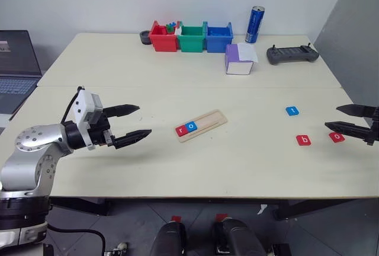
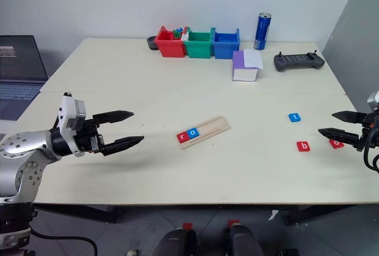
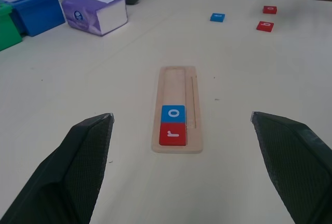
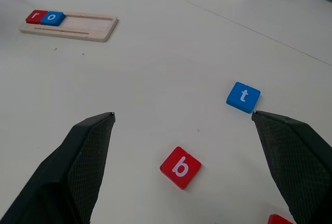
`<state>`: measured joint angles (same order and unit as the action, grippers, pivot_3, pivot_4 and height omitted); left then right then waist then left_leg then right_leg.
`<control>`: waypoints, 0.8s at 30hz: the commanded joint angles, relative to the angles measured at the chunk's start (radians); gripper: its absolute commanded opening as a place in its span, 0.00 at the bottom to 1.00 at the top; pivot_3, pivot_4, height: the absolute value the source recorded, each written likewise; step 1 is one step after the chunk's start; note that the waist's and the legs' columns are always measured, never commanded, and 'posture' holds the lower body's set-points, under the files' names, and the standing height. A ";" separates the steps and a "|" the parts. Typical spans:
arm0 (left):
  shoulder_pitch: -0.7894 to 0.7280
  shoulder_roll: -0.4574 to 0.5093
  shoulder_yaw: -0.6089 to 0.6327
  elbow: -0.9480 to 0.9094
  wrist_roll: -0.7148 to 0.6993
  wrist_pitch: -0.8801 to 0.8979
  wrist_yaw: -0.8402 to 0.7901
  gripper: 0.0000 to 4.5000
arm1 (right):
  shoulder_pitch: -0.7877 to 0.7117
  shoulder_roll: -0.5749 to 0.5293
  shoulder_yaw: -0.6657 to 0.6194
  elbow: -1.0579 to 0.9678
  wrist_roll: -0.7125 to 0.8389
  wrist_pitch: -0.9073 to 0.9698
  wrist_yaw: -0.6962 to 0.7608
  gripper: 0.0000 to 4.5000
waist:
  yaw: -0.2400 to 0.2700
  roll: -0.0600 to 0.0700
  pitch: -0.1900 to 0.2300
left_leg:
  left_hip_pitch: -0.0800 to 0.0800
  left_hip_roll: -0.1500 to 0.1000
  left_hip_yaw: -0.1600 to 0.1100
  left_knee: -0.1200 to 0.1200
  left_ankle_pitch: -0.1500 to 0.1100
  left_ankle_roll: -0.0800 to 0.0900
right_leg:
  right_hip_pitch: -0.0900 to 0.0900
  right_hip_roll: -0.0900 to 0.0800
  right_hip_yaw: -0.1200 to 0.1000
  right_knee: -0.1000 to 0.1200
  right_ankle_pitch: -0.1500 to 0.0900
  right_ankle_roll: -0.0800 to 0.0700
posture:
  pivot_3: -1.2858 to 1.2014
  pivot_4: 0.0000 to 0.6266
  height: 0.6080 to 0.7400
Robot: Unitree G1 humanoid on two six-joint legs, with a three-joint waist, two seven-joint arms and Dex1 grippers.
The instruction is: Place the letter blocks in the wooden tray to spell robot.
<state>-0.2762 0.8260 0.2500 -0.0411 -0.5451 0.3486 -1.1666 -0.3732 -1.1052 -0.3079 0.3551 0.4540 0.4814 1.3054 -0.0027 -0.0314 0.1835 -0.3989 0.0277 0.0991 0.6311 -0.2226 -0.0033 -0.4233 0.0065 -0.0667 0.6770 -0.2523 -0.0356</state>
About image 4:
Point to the blue letter t tile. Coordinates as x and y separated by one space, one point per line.
243 97

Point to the red letter tile b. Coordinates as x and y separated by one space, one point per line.
180 168

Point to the red letter tile r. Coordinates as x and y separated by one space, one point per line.
35 16

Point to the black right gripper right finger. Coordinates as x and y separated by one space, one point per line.
298 161

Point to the wooden letter tray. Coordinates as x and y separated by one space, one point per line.
85 28

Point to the blue letter tile o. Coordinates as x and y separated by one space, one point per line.
52 17

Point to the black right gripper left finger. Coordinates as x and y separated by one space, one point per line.
64 172

